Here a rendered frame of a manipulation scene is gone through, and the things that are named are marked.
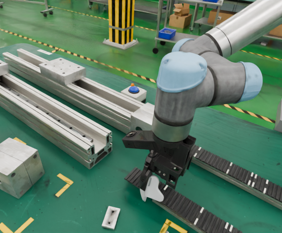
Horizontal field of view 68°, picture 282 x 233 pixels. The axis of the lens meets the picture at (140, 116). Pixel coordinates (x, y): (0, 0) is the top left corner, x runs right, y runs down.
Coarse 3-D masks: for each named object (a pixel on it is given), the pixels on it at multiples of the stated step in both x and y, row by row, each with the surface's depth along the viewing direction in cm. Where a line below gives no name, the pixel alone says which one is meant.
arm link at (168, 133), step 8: (152, 120) 41; (192, 120) 39; (152, 128) 41; (160, 128) 38; (168, 128) 37; (176, 128) 37; (184, 128) 38; (160, 136) 39; (168, 136) 39; (176, 136) 38; (184, 136) 39
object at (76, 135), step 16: (0, 80) 90; (16, 80) 84; (0, 96) 78; (16, 96) 75; (32, 96) 78; (48, 96) 76; (16, 112) 76; (32, 112) 68; (48, 112) 73; (64, 112) 70; (32, 128) 73; (48, 128) 66; (64, 128) 63; (80, 128) 68; (96, 128) 64; (64, 144) 64; (80, 144) 58; (96, 144) 64; (80, 160) 62; (96, 160) 64
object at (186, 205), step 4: (184, 200) 52; (188, 200) 52; (184, 204) 51; (188, 204) 51; (180, 208) 51; (184, 208) 51; (188, 208) 51; (180, 212) 50; (184, 212) 50; (184, 216) 49
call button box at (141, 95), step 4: (128, 88) 90; (140, 88) 90; (124, 92) 87; (128, 92) 87; (132, 92) 86; (136, 92) 87; (140, 92) 88; (144, 92) 88; (128, 96) 86; (132, 96) 85; (136, 96) 85; (140, 96) 86; (144, 96) 90; (140, 100) 88; (144, 100) 91
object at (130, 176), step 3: (135, 168) 59; (132, 171) 58; (135, 171) 59; (138, 171) 59; (129, 174) 58; (132, 174) 58; (135, 174) 58; (126, 177) 57; (129, 177) 57; (132, 177) 57; (129, 180) 56
